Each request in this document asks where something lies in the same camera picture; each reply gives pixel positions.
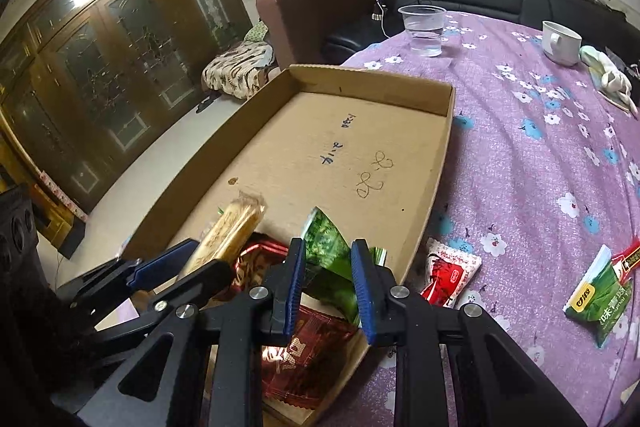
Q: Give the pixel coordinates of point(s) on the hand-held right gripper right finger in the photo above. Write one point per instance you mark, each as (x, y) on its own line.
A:
(362, 292)

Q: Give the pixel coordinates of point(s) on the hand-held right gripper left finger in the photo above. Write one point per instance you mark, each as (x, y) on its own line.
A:
(296, 292)

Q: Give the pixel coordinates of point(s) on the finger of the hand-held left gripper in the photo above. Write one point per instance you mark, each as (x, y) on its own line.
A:
(200, 284)
(160, 264)

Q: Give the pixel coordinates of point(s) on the dark red foil packet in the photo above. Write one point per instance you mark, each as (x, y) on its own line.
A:
(255, 262)

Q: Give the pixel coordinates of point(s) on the large green pea packet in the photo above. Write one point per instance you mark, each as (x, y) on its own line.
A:
(325, 247)

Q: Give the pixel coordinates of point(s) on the beige snack bar packet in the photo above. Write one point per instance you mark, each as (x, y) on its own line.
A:
(230, 232)

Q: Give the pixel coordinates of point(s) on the large red gold-print packet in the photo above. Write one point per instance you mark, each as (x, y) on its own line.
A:
(315, 357)

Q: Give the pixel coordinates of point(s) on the red and white snack packet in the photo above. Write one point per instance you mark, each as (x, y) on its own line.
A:
(447, 272)

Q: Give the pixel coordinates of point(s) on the shallow cardboard box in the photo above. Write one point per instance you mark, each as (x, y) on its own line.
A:
(310, 147)

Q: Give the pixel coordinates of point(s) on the small green and white packet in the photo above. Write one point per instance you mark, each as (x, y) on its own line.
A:
(597, 297)

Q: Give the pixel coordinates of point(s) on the patterned blanket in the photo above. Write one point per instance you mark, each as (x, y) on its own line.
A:
(235, 72)

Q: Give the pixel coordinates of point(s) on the glass-door wooden cabinet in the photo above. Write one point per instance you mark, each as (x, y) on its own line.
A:
(115, 57)

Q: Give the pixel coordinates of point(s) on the clear plastic cup with water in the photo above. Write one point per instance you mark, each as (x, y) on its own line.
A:
(424, 32)

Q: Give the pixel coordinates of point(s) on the brown armchair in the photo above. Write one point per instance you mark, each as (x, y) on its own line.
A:
(310, 17)

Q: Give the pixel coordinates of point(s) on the flat brown card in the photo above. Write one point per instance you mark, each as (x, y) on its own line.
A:
(614, 102)

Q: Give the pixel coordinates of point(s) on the white ceramic mug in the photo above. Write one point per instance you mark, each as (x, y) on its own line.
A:
(562, 44)

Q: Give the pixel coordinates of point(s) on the white plush toy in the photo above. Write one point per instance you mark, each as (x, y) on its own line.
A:
(612, 74)

